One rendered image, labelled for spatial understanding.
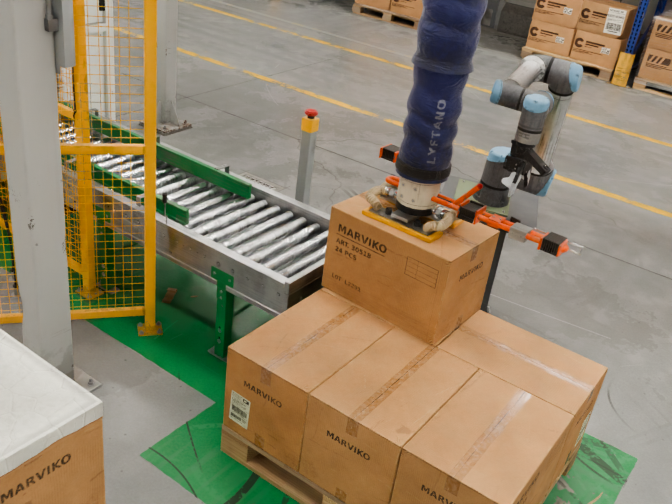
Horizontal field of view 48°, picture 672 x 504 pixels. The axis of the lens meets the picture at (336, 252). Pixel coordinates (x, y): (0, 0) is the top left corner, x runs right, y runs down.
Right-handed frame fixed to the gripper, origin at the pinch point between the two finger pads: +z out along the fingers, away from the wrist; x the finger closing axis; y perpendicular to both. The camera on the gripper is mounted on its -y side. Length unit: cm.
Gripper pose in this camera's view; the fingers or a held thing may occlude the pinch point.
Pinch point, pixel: (518, 193)
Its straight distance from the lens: 297.6
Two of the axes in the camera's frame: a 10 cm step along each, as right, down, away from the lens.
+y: -8.0, -3.7, 4.7
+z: -1.3, 8.8, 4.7
